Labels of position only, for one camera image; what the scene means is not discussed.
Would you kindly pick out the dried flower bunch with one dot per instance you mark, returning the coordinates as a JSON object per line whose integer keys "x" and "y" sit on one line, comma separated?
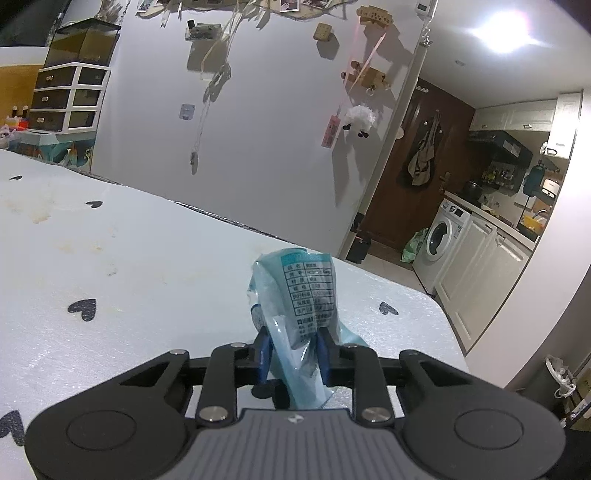
{"x": 113, "y": 9}

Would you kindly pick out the black trash bin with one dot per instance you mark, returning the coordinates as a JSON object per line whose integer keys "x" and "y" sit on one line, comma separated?
{"x": 359, "y": 244}

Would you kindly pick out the small grey wall tag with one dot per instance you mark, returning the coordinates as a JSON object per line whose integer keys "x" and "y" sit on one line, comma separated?
{"x": 187, "y": 111}

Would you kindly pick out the white base cabinets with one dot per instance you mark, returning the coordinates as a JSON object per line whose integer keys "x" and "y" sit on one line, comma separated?
{"x": 480, "y": 277}

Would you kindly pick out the dark window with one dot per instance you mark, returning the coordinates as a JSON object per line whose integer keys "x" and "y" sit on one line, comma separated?
{"x": 32, "y": 21}

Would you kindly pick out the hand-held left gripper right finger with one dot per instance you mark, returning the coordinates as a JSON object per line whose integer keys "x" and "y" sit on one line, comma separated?
{"x": 323, "y": 357}

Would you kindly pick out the beige hanging tote bag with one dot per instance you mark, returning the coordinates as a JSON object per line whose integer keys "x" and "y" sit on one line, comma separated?
{"x": 420, "y": 166}

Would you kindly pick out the dark clear storage box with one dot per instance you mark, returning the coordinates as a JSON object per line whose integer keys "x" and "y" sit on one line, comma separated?
{"x": 83, "y": 44}

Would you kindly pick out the green bag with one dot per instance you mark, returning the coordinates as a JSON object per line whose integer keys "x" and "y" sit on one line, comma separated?
{"x": 413, "y": 249}

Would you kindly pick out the biscuit shaped wall ornament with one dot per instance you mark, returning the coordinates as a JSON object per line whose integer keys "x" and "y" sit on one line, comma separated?
{"x": 323, "y": 32}

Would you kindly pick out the round ceiling light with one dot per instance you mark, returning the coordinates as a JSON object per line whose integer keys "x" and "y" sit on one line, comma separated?
{"x": 503, "y": 32}

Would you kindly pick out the wooden wall hook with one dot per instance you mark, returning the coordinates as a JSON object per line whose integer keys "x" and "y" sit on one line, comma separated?
{"x": 369, "y": 76}

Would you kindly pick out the dark range hood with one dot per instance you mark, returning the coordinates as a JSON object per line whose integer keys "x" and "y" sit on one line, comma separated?
{"x": 503, "y": 143}

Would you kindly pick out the teal plastic packet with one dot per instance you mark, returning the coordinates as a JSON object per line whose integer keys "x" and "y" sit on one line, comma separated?
{"x": 300, "y": 295}

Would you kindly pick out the small clear wall box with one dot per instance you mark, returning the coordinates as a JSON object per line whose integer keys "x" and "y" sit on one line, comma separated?
{"x": 201, "y": 30}

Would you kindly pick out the white washing machine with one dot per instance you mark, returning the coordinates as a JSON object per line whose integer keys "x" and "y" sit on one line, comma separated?
{"x": 438, "y": 240}

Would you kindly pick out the white drawer unit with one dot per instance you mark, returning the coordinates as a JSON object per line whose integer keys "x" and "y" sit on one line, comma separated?
{"x": 69, "y": 99}

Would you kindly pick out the white wall cabinets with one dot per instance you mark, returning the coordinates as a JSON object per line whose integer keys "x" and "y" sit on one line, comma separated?
{"x": 521, "y": 115}

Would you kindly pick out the black cooking pot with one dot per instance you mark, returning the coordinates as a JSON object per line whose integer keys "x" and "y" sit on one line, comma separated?
{"x": 473, "y": 190}

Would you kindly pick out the brown wooden door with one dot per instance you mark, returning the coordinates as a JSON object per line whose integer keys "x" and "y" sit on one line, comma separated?
{"x": 392, "y": 203}

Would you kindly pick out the white sheep plush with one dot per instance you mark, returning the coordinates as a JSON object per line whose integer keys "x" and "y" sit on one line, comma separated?
{"x": 360, "y": 115}

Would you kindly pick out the white wall thermostat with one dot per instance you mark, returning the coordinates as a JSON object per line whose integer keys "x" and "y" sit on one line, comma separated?
{"x": 425, "y": 7}

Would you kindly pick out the teal patterned box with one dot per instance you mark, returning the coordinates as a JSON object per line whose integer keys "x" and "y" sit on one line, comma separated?
{"x": 51, "y": 152}

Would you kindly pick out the row of small bottles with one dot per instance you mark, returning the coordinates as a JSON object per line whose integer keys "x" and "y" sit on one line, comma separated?
{"x": 16, "y": 122}

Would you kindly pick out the wall photo collage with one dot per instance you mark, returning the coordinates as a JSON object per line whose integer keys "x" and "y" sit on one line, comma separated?
{"x": 295, "y": 5}

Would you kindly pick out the pink hanging tag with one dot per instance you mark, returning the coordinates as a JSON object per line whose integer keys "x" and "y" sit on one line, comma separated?
{"x": 331, "y": 131}

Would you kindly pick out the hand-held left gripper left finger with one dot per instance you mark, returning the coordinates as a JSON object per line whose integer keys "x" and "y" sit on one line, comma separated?
{"x": 263, "y": 357}

